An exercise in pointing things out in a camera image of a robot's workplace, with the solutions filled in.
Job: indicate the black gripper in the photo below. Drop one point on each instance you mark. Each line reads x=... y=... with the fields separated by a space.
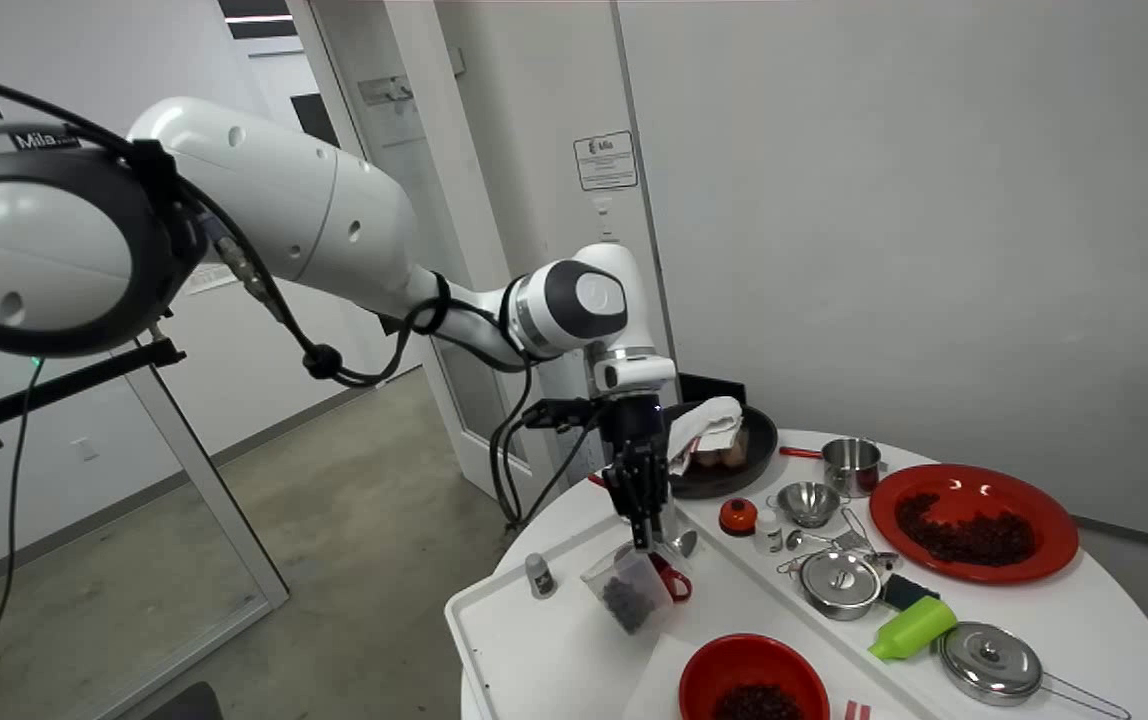
x=636 y=466

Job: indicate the clear plastic measuring jug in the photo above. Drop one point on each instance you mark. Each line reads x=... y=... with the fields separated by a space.
x=626 y=587

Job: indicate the red plastic jug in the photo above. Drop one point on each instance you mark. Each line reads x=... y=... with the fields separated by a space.
x=675 y=583

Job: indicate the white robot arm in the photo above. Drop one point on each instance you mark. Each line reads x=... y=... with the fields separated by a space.
x=97 y=233

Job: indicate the red jug lid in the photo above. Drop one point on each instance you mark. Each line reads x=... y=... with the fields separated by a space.
x=737 y=519

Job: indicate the small steel bowl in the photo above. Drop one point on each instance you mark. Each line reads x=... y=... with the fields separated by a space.
x=807 y=507

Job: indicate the red plastic bowl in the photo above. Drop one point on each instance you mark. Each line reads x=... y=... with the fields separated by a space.
x=749 y=676

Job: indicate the black frying pan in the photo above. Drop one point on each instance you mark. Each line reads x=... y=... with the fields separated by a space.
x=729 y=469

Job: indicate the small steel shaker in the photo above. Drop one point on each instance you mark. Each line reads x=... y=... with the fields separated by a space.
x=542 y=579

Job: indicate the small steel saucepan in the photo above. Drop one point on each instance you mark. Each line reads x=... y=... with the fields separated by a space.
x=849 y=466

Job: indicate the red chopsticks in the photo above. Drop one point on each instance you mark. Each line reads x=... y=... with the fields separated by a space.
x=853 y=708

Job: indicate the round white table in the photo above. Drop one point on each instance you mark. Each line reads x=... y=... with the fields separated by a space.
x=560 y=656

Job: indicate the green plastic bottle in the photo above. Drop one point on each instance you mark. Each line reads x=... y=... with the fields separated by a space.
x=917 y=617

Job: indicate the red plate with beans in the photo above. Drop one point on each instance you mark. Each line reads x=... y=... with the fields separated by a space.
x=972 y=525

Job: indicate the steel pot lid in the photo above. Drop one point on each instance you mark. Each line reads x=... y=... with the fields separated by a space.
x=1001 y=670

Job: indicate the wall notice sign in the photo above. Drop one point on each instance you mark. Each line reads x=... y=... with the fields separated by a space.
x=604 y=161

